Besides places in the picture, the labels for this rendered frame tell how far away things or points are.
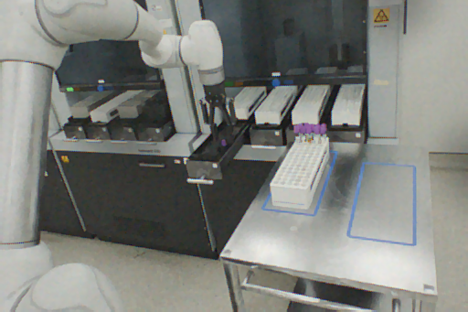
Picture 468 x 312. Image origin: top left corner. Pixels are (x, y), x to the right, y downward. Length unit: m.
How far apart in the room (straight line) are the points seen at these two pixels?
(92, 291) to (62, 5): 0.51
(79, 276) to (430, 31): 2.27
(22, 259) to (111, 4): 0.53
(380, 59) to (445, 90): 1.27
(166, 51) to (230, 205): 0.80
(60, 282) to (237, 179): 1.06
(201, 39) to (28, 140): 0.64
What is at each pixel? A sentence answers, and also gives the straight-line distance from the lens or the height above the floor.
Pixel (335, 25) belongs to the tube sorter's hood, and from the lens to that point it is 1.40.
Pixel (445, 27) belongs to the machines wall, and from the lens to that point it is 2.56.
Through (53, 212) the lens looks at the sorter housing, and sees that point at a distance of 2.57.
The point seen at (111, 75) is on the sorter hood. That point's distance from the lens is 1.87.
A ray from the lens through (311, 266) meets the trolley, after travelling 0.86.
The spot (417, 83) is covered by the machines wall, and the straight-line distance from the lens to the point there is 2.63.
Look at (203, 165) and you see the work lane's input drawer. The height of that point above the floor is 0.79.
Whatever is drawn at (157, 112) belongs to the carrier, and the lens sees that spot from 1.79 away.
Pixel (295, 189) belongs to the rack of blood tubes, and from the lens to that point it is 0.98.
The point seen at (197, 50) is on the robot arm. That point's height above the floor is 1.18.
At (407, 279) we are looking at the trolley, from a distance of 0.85.
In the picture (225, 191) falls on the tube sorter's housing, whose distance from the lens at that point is 1.73.
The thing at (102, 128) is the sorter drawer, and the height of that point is 0.80.
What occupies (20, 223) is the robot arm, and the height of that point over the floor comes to 1.02.
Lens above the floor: 1.42
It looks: 24 degrees down
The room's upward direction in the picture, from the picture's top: 9 degrees counter-clockwise
